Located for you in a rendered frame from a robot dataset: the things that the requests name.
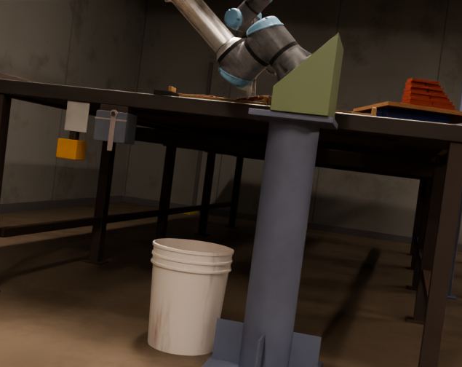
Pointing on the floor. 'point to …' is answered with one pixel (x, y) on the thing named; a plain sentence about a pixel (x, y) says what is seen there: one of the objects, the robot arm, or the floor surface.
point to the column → (276, 252)
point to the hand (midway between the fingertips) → (251, 100)
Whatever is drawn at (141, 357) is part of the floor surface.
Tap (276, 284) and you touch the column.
